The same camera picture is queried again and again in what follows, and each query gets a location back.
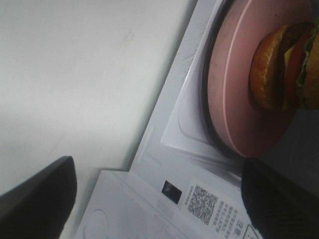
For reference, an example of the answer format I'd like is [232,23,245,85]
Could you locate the toy burger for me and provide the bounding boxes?
[249,22,319,111]

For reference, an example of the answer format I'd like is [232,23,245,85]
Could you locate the white microwave oven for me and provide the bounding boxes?
[73,0,319,239]

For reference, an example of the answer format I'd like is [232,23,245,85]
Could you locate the round white door button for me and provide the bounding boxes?
[83,209,109,239]

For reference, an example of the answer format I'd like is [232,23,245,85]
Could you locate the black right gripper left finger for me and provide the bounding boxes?
[0,156,76,239]

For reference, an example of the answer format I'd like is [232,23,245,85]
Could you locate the white warning label sticker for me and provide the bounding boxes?
[181,178,262,239]

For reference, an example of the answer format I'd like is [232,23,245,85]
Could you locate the pink round plate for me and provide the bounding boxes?
[207,0,313,157]

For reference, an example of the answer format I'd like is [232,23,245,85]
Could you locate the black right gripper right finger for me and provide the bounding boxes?
[241,159,319,239]

